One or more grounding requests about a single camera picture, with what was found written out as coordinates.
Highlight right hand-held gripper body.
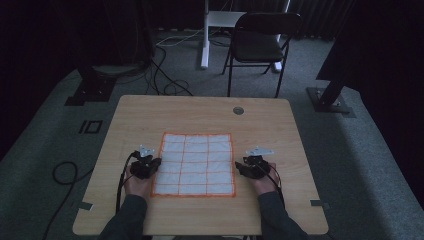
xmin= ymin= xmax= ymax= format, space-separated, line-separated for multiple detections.
xmin=244 ymin=145 xmax=276 ymax=180

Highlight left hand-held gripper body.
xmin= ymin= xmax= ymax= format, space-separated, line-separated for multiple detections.
xmin=129 ymin=143 xmax=158 ymax=181

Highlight white cloth with orange grid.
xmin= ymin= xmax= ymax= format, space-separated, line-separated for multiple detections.
xmin=149 ymin=131 xmax=238 ymax=199

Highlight person's left hand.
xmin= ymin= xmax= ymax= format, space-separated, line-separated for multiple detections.
xmin=123 ymin=171 xmax=155 ymax=202

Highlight person's right hand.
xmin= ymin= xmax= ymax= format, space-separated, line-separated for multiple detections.
xmin=250 ymin=161 xmax=284 ymax=197

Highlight grey tape strip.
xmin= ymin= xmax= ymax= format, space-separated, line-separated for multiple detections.
xmin=309 ymin=198 xmax=331 ymax=211

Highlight black stand base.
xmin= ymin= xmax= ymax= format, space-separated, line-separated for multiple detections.
xmin=64 ymin=65 xmax=118 ymax=108
xmin=306 ymin=75 xmax=356 ymax=119

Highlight black folding chair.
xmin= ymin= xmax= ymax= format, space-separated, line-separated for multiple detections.
xmin=221 ymin=11 xmax=304 ymax=99

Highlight left hand-held gripper cable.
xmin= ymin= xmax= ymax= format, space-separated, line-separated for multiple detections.
xmin=114 ymin=149 xmax=142 ymax=215

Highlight black floor cable loop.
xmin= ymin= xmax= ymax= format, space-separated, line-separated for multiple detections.
xmin=41 ymin=161 xmax=96 ymax=240

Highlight black tangled floor cables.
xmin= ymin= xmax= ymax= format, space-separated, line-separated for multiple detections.
xmin=145 ymin=45 xmax=195 ymax=98

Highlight white floor cable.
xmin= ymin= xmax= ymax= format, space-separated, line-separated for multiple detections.
xmin=155 ymin=28 xmax=205 ymax=48

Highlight white desk frame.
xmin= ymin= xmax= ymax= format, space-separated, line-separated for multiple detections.
xmin=200 ymin=0 xmax=292 ymax=73

